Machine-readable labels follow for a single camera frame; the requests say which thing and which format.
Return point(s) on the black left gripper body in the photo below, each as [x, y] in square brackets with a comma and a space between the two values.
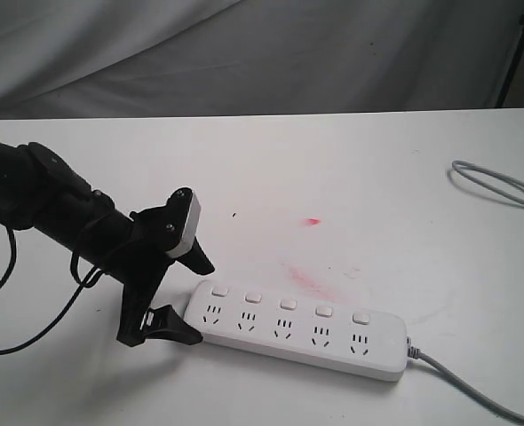
[143, 262]

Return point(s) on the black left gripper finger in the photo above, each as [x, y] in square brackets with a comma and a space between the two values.
[196, 260]
[164, 323]

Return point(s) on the white five-socket power strip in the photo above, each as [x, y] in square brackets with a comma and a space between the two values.
[300, 329]

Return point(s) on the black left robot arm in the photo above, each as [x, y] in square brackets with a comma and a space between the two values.
[39, 190]

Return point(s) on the grey backdrop cloth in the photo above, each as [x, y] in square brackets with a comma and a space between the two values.
[111, 59]

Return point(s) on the black tripod stand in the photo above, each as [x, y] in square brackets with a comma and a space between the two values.
[513, 66]

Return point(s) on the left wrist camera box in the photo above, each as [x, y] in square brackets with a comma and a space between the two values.
[183, 212]

